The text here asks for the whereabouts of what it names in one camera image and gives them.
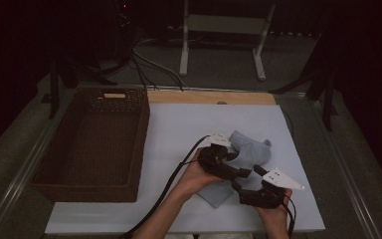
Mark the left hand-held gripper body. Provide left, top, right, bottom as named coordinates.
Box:
left=197, top=133, right=247, bottom=182

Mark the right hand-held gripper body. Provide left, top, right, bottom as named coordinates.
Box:
left=238, top=167, right=305, bottom=210

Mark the light blue tank top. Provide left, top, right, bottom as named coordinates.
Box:
left=197, top=129, right=273, bottom=209

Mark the brown wicker basket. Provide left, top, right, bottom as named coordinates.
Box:
left=29, top=88, right=151, bottom=203

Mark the person's right hand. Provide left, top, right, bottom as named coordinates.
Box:
left=254, top=188, right=293, bottom=230

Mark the person's left hand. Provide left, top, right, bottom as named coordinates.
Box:
left=178, top=147, right=225, bottom=197

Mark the white table board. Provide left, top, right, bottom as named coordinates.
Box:
left=44, top=103, right=326, bottom=235

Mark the black tripod stand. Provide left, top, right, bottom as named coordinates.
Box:
left=41, top=56, right=118, bottom=120
left=268, top=33, right=339, bottom=132

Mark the black equipment with red light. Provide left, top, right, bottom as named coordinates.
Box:
left=110, top=0, right=137, bottom=64

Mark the right hand-held gripper cable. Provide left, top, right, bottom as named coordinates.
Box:
left=280, top=193, right=297, bottom=239

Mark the metal floor rail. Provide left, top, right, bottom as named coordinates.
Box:
left=0, top=99, right=68, bottom=239
left=311, top=99, right=382, bottom=239

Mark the bundle of floor cables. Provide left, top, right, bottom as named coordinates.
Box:
left=130, top=36, right=188, bottom=93

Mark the white metal stand frame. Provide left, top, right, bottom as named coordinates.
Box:
left=178, top=0, right=278, bottom=82

